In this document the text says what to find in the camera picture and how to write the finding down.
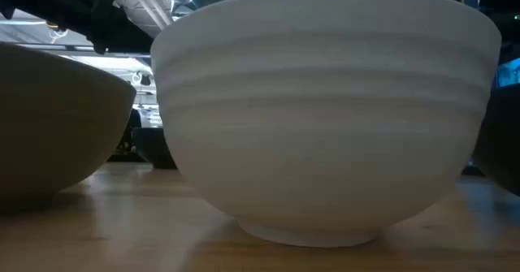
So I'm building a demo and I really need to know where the large dark ridged bowl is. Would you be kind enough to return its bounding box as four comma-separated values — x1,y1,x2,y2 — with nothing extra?
472,84,520,198

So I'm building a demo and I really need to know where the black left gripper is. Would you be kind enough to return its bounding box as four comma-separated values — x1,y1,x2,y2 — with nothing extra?
89,0,154,56

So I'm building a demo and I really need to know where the tan ceramic bowl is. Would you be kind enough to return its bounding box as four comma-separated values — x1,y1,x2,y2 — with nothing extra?
0,41,137,216

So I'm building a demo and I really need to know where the person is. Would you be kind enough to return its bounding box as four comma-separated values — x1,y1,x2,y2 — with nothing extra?
120,108,142,156

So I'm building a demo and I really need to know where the large white ridged bowl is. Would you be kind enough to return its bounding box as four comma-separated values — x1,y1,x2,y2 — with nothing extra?
150,0,503,248

